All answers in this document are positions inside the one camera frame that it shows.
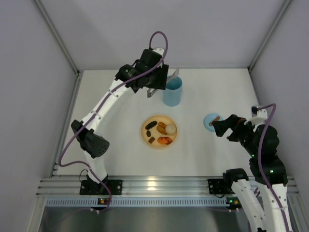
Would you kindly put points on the brown square chocolate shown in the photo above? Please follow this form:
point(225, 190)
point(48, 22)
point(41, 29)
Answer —
point(151, 140)

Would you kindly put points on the aluminium frame post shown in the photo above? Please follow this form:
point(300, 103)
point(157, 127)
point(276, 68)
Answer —
point(53, 30)
point(270, 33)

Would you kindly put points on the red orange fried piece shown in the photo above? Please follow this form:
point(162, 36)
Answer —
point(164, 140)

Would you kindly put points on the perforated cable duct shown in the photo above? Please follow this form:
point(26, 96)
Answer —
point(138, 202)

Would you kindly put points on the light blue lid with strap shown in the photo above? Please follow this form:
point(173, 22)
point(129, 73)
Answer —
point(209, 119)

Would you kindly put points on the light blue cylindrical container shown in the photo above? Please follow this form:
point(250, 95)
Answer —
point(173, 92)

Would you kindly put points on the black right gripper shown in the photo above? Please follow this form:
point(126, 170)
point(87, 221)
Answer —
point(228, 125)

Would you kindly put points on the aluminium frame post left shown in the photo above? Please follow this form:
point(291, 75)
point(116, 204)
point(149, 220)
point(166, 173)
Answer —
point(53, 30)

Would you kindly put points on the beige round plate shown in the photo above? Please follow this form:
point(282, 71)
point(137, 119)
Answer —
point(155, 133)

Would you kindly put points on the black spiky sea cucumber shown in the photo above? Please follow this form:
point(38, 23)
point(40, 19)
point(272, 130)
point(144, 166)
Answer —
point(151, 125)

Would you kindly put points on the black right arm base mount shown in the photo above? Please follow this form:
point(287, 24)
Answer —
point(217, 186)

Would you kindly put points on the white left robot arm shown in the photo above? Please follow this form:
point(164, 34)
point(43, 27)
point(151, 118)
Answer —
point(149, 71)

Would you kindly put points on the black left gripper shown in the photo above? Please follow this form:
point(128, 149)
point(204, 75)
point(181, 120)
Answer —
point(161, 77)

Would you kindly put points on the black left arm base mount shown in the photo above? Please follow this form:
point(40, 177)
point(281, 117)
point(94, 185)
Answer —
point(89, 187)

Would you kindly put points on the orange fried nugget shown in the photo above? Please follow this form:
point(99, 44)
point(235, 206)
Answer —
point(162, 124)
point(162, 130)

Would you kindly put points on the aluminium frame post right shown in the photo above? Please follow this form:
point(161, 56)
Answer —
point(270, 33)

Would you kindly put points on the aluminium front rail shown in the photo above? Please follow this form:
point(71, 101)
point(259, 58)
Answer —
point(132, 186)

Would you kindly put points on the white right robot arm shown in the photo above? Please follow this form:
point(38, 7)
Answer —
point(266, 209)

